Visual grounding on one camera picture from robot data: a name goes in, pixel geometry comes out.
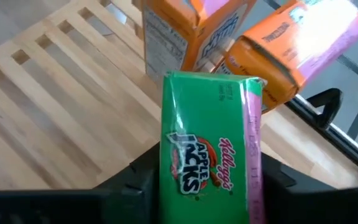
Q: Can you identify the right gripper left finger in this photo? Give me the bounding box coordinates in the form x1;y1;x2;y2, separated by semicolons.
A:
0;142;161;224

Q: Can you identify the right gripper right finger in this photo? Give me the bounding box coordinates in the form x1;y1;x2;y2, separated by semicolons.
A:
261;152;358;224

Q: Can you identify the green Apple Jacks cereal box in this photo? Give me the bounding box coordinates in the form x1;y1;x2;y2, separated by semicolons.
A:
158;70;267;224

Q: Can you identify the orange cereal box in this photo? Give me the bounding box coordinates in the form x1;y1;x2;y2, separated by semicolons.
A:
141;0;258;82
213;0;358;113

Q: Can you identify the slatted wooden shelf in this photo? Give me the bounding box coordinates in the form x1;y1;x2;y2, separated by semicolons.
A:
0;0;239;191

